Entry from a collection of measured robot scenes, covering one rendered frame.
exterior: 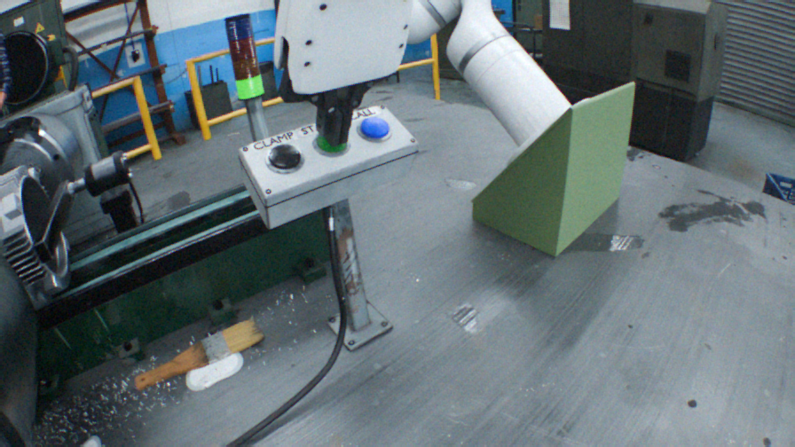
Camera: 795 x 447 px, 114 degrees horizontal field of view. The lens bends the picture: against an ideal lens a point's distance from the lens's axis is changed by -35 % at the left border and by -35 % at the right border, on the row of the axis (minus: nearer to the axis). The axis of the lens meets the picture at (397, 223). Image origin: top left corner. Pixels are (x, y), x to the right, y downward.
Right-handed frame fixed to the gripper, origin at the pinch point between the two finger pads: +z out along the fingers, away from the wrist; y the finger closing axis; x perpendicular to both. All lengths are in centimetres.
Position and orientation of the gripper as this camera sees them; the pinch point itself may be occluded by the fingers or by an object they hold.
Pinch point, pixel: (334, 120)
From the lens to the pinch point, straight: 37.6
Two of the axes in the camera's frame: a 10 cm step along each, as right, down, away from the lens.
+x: 5.6, 7.4, -3.9
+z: -1.9, 5.7, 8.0
